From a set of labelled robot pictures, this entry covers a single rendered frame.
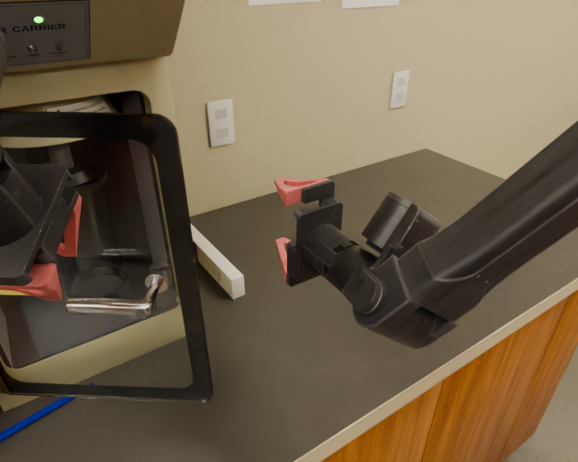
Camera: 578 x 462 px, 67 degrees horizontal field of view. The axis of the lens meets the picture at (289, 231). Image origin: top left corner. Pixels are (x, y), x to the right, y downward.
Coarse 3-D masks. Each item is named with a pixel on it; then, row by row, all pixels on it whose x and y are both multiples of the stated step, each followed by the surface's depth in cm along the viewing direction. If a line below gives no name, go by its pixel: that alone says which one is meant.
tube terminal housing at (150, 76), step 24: (24, 72) 47; (48, 72) 49; (72, 72) 50; (96, 72) 51; (120, 72) 53; (144, 72) 54; (168, 72) 56; (0, 96) 47; (24, 96) 48; (48, 96) 50; (72, 96) 51; (144, 96) 58; (168, 96) 57
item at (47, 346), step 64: (0, 128) 40; (64, 128) 40; (128, 128) 40; (128, 192) 43; (128, 256) 47; (192, 256) 47; (0, 320) 53; (64, 320) 53; (128, 320) 52; (192, 320) 52; (64, 384) 59; (128, 384) 58; (192, 384) 58
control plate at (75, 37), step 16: (64, 0) 39; (80, 0) 40; (0, 16) 38; (16, 16) 39; (32, 16) 39; (48, 16) 40; (64, 16) 41; (80, 16) 41; (16, 32) 40; (32, 32) 41; (48, 32) 42; (64, 32) 42; (80, 32) 43; (16, 48) 42; (48, 48) 43; (64, 48) 44; (80, 48) 45; (16, 64) 44; (32, 64) 45
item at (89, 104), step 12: (96, 96) 58; (0, 108) 52; (12, 108) 52; (24, 108) 52; (36, 108) 52; (48, 108) 53; (60, 108) 53; (72, 108) 54; (84, 108) 55; (96, 108) 57; (108, 108) 59
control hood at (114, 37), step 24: (0, 0) 36; (24, 0) 37; (48, 0) 38; (96, 0) 40; (120, 0) 42; (144, 0) 43; (168, 0) 44; (96, 24) 43; (120, 24) 45; (144, 24) 46; (168, 24) 47; (96, 48) 46; (120, 48) 48; (144, 48) 49; (168, 48) 51
